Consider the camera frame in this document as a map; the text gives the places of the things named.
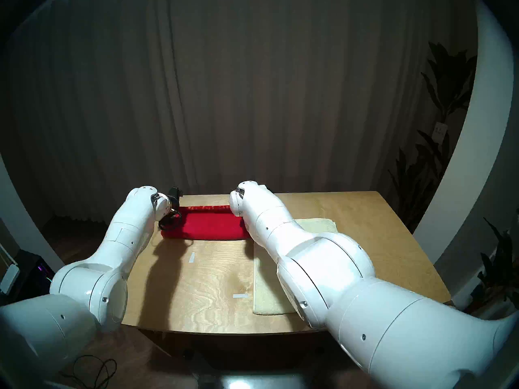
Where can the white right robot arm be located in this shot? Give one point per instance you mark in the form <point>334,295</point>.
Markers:
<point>344,291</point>

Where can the black computer tower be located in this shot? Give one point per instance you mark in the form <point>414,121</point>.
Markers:
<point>28,270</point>

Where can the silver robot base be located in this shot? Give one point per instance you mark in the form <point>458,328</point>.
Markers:
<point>251,382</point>

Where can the wooden table underframe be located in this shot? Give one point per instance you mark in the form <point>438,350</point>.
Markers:
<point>160,344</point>

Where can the tall dark leafy plant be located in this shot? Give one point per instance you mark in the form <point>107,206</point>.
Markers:
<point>446,80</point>

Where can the small dark leafy plant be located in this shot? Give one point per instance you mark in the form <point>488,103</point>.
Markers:
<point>500,266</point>

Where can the brown pleated curtain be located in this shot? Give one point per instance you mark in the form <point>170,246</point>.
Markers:
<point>243,88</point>

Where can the white plant tag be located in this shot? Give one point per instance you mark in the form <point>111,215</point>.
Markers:
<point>439,131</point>

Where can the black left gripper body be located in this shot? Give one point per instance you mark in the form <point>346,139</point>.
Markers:
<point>177,219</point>

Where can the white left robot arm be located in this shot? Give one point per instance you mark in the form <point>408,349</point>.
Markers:
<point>113,250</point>

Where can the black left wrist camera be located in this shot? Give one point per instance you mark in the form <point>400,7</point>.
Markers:
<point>175,193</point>

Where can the white wall device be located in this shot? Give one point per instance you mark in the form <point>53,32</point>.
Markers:
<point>10,276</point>

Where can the cream dotted towel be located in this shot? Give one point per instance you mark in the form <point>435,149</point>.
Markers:
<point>267,295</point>

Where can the red towel with gold pattern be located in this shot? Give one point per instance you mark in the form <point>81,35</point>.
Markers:
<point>211,226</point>

